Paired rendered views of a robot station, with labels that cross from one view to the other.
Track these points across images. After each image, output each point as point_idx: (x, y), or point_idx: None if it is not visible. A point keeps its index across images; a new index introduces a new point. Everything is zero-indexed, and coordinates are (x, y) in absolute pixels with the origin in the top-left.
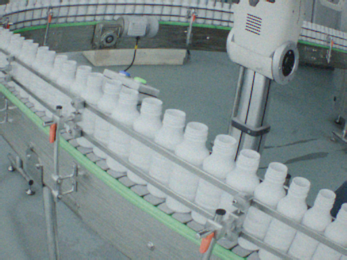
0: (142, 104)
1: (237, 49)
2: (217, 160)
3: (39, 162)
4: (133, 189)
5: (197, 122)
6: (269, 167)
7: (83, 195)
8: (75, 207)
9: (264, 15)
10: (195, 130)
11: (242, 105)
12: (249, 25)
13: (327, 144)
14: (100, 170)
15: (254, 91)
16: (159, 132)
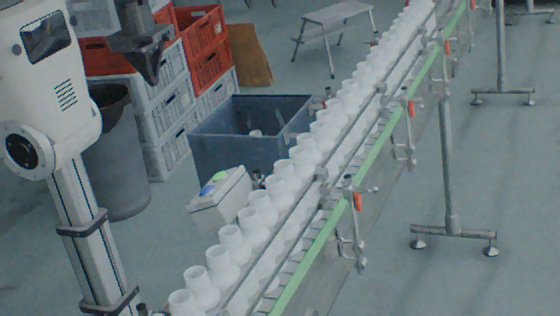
0: (329, 118)
1: (65, 146)
2: (358, 93)
3: (316, 310)
4: (354, 172)
5: (337, 93)
6: (367, 66)
7: (346, 243)
8: (344, 272)
9: (70, 71)
10: (351, 90)
11: (80, 207)
12: (63, 101)
13: None
14: None
15: (82, 178)
16: (341, 119)
